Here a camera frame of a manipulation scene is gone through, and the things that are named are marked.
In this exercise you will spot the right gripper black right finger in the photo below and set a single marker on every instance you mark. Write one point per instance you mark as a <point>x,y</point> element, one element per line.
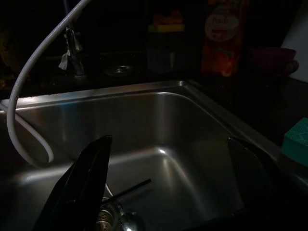
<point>255,192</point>

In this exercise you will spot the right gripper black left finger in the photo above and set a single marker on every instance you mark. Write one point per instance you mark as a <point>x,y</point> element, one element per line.
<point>79,192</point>

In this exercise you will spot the black chopstick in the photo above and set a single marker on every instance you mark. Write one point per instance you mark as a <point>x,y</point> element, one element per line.
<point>134,188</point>

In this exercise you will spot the metal sink drain strainer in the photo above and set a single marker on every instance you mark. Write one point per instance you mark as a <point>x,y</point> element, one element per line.
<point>106,215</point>

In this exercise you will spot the green sponge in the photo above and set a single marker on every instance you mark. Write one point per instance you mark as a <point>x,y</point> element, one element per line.
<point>298,137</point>

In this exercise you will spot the stainless steel sink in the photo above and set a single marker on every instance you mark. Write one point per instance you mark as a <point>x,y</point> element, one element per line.
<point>168,115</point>

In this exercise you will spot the round metal countertop cap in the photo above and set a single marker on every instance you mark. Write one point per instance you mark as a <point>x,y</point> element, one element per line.
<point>119,69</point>

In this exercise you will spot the chrome gooseneck faucet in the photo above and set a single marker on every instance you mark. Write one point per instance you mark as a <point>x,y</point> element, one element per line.
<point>74,60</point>

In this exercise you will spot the purple cup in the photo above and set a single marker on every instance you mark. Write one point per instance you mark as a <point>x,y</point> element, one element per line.
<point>272,60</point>

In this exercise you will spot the orange pump soap bottle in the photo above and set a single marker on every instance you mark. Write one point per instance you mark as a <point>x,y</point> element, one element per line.
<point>221,36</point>

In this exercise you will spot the black sponge holder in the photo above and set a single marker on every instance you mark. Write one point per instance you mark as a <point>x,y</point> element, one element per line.
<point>168,55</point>

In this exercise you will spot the white cutting board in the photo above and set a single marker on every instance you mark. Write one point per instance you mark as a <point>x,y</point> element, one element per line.
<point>298,36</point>

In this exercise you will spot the yellow and red sponge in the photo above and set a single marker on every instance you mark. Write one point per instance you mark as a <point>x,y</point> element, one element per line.
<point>166,27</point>

